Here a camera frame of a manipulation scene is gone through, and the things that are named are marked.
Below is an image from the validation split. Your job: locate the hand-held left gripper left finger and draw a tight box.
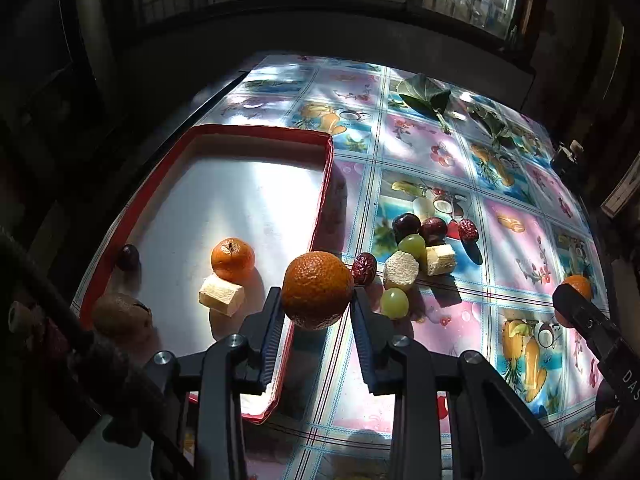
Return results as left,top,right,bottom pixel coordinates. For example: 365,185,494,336
146,286,284,480

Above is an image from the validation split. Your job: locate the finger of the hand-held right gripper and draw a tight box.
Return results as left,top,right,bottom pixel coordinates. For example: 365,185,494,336
552,283,640,403

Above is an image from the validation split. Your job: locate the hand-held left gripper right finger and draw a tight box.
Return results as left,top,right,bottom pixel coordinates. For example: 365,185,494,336
349,286,582,480

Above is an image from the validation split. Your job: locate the small orange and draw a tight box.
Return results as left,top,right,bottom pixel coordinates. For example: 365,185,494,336
554,274,594,327

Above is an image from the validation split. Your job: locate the large orange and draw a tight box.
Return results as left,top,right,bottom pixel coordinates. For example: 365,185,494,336
281,251,355,331

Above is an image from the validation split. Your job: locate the red rimmed white tray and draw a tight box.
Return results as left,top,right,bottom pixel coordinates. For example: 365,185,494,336
79,124,335,425

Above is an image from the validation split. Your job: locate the green grape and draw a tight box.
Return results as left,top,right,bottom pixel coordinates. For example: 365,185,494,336
398,234,427,260
380,287,409,320

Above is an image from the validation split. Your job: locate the beige cake block in tray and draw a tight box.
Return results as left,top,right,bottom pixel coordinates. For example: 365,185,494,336
198,275,246,318

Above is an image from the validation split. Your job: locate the round rice cake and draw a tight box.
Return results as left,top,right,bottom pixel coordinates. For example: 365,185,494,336
383,251,420,292

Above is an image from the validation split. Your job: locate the small mandarin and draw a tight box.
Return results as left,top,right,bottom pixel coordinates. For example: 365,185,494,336
210,237,256,283

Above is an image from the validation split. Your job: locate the beige cake block on table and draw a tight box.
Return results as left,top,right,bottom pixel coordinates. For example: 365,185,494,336
425,244,458,276

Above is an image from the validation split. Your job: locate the dark purple plum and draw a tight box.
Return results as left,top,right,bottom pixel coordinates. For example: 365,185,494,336
392,213,422,244

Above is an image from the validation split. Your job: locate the dark red plum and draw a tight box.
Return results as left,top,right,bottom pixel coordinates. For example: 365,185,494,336
420,216,449,246

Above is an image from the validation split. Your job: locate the brown kiwi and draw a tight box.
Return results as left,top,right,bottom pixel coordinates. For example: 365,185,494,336
92,292,153,343

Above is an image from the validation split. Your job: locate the dark purple grape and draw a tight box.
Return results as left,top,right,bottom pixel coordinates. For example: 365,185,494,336
116,244,141,271

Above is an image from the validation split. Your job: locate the fruit print tablecloth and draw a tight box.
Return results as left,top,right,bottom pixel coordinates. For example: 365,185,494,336
71,54,612,480

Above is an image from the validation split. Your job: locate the green leafy twig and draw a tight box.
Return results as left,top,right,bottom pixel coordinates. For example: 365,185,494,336
466,103,516,150

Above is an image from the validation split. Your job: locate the large green leaf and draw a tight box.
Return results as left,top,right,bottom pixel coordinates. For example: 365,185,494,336
396,73,453,134

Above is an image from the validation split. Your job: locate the dark braided cable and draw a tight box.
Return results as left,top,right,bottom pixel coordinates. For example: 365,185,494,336
0,230,197,480

